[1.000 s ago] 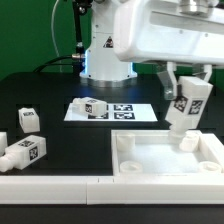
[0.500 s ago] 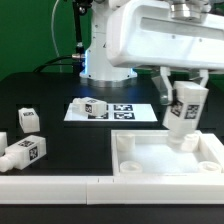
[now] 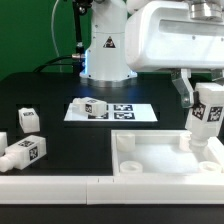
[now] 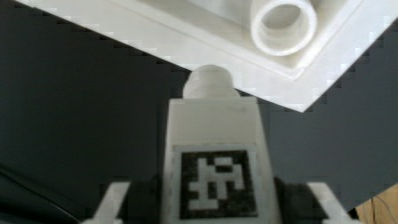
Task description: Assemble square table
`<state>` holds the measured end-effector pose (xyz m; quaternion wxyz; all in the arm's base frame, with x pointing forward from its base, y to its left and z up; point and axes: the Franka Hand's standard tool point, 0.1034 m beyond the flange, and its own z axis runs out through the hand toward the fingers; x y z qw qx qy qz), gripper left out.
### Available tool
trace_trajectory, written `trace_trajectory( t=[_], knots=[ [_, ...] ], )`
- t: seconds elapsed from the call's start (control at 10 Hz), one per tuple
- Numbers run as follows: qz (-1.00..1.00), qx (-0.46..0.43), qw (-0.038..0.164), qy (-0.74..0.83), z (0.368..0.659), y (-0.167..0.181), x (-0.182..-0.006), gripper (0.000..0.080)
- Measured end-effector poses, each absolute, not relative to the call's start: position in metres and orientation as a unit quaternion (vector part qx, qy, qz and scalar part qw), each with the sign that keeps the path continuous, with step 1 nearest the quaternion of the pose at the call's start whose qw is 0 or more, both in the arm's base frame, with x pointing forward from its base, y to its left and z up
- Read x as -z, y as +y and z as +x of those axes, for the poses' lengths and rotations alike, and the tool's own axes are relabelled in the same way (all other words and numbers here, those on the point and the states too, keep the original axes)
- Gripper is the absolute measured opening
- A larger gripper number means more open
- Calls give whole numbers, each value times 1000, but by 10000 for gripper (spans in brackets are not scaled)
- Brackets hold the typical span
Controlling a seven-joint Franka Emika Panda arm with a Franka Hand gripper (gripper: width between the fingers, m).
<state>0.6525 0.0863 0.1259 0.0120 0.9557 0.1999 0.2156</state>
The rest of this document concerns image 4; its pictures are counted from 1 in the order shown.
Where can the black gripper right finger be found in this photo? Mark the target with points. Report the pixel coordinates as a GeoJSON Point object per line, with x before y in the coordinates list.
{"type": "Point", "coordinates": [337, 216]}

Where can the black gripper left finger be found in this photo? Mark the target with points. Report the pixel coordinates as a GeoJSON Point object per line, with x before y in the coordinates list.
{"type": "Point", "coordinates": [110, 204]}

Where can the white table leg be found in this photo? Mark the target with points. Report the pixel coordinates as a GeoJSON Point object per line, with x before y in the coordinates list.
{"type": "Point", "coordinates": [218, 190]}

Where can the white square table top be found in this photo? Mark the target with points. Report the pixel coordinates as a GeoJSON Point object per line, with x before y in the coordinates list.
{"type": "Point", "coordinates": [284, 42]}

